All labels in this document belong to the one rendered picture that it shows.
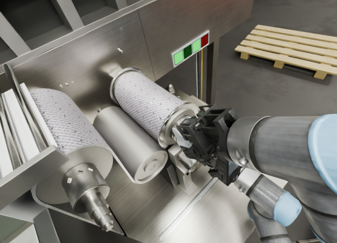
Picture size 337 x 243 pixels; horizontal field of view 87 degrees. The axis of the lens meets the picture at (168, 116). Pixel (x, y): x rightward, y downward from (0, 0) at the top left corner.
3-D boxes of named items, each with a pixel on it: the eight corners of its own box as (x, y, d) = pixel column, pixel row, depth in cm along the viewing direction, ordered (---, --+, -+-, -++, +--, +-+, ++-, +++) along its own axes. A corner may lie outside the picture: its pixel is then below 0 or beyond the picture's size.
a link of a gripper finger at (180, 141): (169, 123, 46) (189, 122, 37) (180, 141, 47) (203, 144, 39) (160, 130, 44) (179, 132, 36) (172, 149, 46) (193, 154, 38)
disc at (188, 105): (164, 156, 52) (153, 128, 41) (163, 155, 53) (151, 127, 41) (198, 125, 57) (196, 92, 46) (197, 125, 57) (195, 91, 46)
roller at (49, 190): (66, 211, 38) (13, 190, 27) (36, 142, 51) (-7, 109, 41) (122, 166, 42) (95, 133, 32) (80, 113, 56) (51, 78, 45)
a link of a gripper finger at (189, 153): (188, 136, 42) (213, 139, 35) (191, 142, 43) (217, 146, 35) (174, 149, 41) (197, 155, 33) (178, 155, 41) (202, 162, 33)
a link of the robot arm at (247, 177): (258, 179, 54) (241, 199, 51) (244, 169, 57) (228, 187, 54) (264, 169, 48) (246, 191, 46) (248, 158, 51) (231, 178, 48)
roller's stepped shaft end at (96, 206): (105, 238, 29) (96, 235, 26) (89, 208, 32) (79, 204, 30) (121, 222, 30) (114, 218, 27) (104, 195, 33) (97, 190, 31)
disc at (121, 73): (120, 113, 66) (102, 83, 55) (119, 112, 67) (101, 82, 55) (150, 91, 71) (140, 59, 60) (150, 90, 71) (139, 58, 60)
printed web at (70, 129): (123, 235, 65) (6, 192, 26) (95, 188, 78) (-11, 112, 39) (196, 163, 78) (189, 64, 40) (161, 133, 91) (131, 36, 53)
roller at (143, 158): (141, 189, 53) (128, 174, 44) (102, 140, 67) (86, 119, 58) (170, 162, 57) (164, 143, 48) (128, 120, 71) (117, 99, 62)
